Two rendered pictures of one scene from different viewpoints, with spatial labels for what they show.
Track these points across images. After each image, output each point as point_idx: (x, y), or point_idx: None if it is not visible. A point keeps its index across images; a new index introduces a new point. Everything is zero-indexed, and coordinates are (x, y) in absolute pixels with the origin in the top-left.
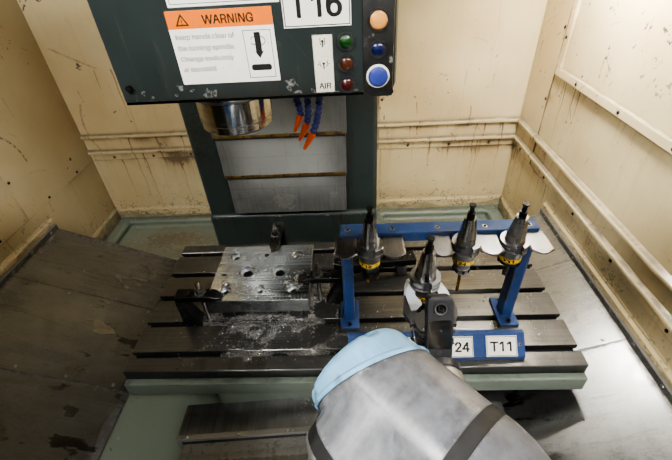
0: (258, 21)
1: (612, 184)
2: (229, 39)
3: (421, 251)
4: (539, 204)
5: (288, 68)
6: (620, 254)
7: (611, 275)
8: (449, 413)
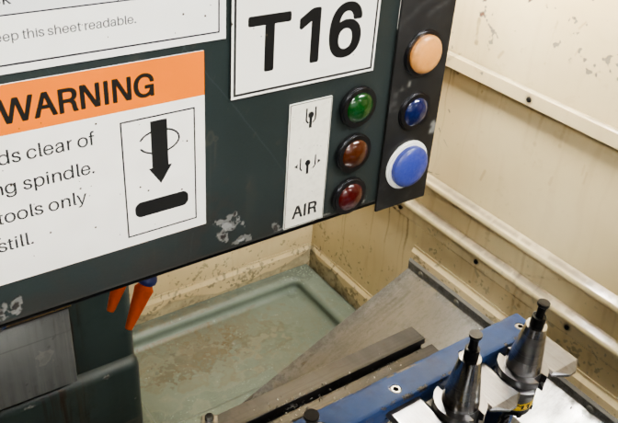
0: (167, 93)
1: (541, 209)
2: (79, 153)
3: (281, 418)
4: (402, 252)
5: (227, 191)
6: (582, 314)
7: (573, 349)
8: None
